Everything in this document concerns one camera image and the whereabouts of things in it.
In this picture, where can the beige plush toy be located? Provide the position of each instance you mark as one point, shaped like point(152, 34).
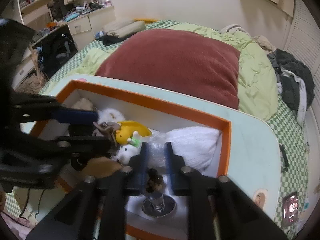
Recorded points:
point(83, 103)

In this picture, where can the beige garment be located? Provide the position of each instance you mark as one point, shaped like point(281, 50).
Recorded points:
point(263, 42)

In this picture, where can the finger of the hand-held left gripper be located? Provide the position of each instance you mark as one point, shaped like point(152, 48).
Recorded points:
point(82, 146)
point(75, 116)

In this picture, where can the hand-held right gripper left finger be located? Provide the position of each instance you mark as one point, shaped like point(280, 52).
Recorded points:
point(143, 166)

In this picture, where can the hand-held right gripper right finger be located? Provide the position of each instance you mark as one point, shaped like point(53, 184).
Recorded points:
point(169, 166)

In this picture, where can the black phone case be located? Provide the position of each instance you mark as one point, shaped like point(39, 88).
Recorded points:
point(283, 156)

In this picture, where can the white fluffy plush ball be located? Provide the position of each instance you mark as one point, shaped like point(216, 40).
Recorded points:
point(111, 116)

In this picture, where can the beige folded blanket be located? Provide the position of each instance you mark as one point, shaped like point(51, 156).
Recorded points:
point(125, 28)

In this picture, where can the black crumpled garment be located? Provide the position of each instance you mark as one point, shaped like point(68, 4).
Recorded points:
point(112, 40)

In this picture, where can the white louvered closet door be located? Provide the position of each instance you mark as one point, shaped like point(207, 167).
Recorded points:
point(305, 30)

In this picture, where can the pink white jar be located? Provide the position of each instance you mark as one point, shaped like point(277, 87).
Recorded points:
point(107, 3)

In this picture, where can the white wall bookshelf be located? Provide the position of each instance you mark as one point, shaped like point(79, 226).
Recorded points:
point(28, 0)

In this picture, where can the makeup brush holder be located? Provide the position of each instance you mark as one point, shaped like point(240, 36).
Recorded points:
point(97, 3)

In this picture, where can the shiny foil packet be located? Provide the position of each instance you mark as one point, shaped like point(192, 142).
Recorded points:
point(290, 208)

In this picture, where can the white low drawer unit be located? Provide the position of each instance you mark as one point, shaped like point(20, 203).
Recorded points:
point(22, 70)

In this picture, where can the clear bubble wrap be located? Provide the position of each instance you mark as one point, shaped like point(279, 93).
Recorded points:
point(155, 150)

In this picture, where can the green checkered bed sheet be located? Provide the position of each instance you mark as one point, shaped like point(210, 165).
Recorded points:
point(291, 140)

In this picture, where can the grey white garment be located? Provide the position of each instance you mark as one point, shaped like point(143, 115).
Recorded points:
point(232, 28)

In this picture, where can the light green duvet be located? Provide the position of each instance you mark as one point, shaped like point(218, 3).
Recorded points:
point(255, 80)

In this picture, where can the orange cardboard box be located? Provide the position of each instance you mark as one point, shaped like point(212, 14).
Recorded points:
point(175, 110)

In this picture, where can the yellow plush toy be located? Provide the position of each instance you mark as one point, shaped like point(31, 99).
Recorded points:
point(130, 130)

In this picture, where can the small white plush figure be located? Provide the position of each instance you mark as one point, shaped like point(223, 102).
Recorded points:
point(126, 153)

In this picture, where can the dark brown furry pompom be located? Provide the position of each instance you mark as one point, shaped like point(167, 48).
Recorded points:
point(155, 180)

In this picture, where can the black backpack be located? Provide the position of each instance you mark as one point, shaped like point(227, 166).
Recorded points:
point(55, 52)

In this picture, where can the white drawer cabinet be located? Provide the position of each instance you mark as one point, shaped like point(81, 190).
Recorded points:
point(82, 26)

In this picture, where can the white fluffy cloth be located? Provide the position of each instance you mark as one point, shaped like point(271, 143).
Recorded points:
point(193, 145)

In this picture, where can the blue white small cloth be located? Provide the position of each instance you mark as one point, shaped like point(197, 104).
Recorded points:
point(100, 34)

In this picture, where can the light blue lap table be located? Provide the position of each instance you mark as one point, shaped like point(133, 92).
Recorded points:
point(250, 155)

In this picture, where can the dark coat with fur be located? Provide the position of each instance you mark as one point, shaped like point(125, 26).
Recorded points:
point(57, 10)

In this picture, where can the dark clothes pile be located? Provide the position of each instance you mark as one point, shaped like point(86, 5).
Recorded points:
point(297, 80)

